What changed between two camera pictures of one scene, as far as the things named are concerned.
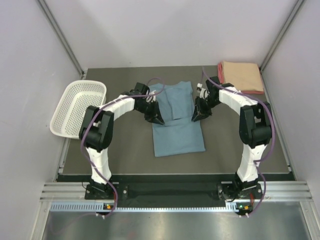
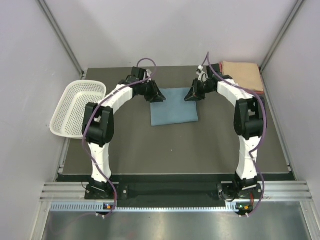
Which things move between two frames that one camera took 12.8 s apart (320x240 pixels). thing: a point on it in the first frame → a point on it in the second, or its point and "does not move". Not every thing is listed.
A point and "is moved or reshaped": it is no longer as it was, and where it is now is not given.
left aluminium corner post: (83, 73) does not move
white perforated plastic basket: (69, 117) does not move
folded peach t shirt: (245, 76) does not move
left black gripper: (155, 116) → (155, 92)
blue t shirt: (179, 134) is moved or reshaped
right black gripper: (200, 113) → (195, 92)
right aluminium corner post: (296, 8) does not move
